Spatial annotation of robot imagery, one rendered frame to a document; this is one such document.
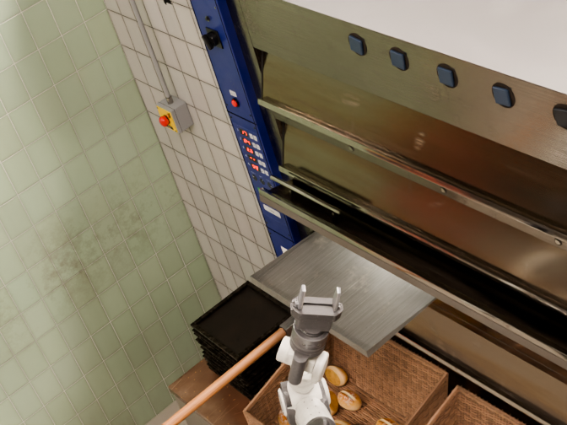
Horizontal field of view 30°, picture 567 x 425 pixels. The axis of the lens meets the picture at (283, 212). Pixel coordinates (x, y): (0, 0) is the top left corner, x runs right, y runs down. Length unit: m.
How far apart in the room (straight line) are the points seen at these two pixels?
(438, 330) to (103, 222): 1.50
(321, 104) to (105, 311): 1.70
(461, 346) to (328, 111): 0.84
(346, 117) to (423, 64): 0.45
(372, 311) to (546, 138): 1.01
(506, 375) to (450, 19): 1.12
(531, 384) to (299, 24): 1.22
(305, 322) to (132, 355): 2.13
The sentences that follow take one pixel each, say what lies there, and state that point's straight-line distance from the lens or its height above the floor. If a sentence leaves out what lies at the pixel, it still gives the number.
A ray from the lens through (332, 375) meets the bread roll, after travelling 3.81.
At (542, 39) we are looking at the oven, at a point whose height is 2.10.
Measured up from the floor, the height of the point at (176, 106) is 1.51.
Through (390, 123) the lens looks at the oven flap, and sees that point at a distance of 2.84.
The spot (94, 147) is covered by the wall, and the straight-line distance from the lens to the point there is 4.07.
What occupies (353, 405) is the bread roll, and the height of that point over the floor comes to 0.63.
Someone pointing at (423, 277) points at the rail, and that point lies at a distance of 2.89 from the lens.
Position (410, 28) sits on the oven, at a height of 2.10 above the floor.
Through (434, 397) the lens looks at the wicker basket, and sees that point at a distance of 3.45.
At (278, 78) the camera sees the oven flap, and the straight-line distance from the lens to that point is 3.17.
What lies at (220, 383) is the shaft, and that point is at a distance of 3.12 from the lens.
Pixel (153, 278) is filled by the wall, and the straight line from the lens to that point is 4.46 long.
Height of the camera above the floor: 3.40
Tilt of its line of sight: 37 degrees down
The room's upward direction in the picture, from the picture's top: 18 degrees counter-clockwise
